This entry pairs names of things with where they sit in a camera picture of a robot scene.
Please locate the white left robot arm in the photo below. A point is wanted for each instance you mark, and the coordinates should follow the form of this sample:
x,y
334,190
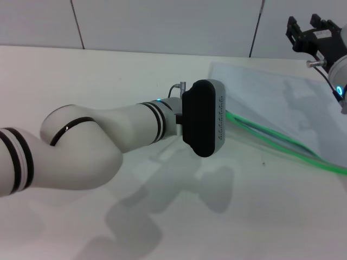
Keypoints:
x,y
81,151

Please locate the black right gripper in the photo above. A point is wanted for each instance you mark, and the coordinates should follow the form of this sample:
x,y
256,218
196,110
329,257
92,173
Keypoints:
x,y
325,40

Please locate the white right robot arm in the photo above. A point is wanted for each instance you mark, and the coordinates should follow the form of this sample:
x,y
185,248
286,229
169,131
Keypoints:
x,y
339,73

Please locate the clear green-edged document bag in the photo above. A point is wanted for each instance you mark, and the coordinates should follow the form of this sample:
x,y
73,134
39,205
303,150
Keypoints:
x,y
271,103

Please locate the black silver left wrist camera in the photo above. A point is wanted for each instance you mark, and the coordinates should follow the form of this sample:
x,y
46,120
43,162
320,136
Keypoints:
x,y
200,119

